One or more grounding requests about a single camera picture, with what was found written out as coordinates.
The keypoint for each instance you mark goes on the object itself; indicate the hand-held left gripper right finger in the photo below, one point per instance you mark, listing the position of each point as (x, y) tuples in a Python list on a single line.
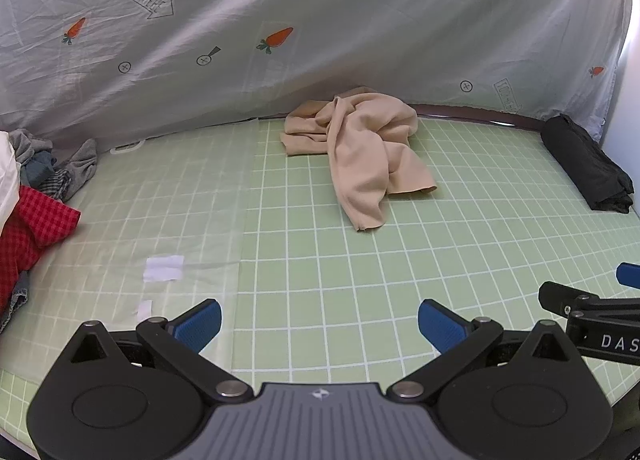
[(440, 325)]

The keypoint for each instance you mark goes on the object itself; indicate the striped grey cloth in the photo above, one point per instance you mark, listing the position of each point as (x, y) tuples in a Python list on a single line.
[(55, 186)]

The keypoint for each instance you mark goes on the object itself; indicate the beige garment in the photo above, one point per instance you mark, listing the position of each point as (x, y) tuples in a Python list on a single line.
[(360, 155)]

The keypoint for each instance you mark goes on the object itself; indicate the blue-grey cloth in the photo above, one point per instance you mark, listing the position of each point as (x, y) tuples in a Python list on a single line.
[(40, 168)]

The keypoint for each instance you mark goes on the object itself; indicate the green grid mat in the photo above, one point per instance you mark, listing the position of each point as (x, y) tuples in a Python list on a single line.
[(300, 265)]

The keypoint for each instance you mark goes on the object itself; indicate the red checked cloth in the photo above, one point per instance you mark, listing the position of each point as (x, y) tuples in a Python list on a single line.
[(35, 225)]

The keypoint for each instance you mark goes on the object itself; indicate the grey carrot print sheet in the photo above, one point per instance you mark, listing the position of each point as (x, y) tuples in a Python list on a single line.
[(300, 0)]

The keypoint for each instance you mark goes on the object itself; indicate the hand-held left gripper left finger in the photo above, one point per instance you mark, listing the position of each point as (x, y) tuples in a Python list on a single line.
[(200, 322)]

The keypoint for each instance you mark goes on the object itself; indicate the grey crumpled cloth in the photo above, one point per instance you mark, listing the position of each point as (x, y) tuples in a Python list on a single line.
[(30, 143)]

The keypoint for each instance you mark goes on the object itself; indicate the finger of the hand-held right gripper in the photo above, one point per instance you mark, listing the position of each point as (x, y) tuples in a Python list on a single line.
[(565, 297), (629, 275)]

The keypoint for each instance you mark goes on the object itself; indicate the small white tape piece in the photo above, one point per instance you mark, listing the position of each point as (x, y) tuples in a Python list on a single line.
[(144, 309)]

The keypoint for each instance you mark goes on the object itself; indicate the grey sock-like cloth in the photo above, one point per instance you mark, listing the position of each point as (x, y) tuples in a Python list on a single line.
[(82, 163)]

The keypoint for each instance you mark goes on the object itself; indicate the white cloth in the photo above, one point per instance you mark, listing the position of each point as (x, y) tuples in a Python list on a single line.
[(6, 175)]

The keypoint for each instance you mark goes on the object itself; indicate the blue denim garment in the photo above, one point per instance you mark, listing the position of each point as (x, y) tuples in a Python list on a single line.
[(15, 297)]

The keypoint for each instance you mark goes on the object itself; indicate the black folded garment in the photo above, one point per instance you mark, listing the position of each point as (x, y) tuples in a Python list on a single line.
[(585, 165)]

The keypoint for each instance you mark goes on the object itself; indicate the white loop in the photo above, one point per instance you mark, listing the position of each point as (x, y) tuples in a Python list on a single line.
[(125, 148)]

